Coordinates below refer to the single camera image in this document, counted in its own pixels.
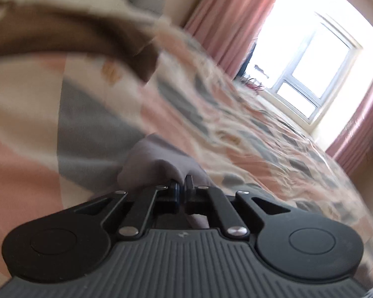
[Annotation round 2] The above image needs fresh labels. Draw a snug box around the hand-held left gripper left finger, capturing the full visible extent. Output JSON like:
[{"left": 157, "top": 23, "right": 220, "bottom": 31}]
[{"left": 73, "top": 179, "right": 181, "bottom": 240}]

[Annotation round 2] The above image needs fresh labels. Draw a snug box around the pink grey checked blanket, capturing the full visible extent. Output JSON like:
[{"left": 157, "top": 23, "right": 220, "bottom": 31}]
[{"left": 0, "top": 12, "right": 373, "bottom": 288}]

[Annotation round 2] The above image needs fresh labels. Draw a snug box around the brown sweater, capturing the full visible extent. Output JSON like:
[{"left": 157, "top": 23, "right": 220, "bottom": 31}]
[{"left": 0, "top": 1, "right": 161, "bottom": 83}]

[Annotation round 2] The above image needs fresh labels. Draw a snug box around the pink curtain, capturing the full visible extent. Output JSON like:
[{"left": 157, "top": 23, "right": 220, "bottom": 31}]
[
  {"left": 183, "top": 0, "right": 288, "bottom": 80},
  {"left": 325, "top": 65, "right": 373, "bottom": 178}
]

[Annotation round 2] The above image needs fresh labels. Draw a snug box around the red wire rack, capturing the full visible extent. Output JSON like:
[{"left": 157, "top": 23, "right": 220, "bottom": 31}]
[{"left": 242, "top": 77, "right": 269, "bottom": 93}]

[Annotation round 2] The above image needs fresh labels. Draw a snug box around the white framed window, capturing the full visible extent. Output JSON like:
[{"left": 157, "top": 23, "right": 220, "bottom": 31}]
[{"left": 233, "top": 10, "right": 365, "bottom": 128}]

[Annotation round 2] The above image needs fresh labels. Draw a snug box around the dark hanging cloth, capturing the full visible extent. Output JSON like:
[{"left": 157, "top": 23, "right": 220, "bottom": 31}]
[{"left": 241, "top": 41, "right": 259, "bottom": 77}]

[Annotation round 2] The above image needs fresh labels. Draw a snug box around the grey purple garment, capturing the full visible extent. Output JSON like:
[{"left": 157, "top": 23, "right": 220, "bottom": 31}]
[{"left": 116, "top": 133, "right": 268, "bottom": 228}]

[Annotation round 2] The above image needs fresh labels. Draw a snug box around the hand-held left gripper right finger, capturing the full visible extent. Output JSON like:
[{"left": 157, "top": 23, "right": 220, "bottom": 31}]
[{"left": 185, "top": 175, "right": 292, "bottom": 240}]

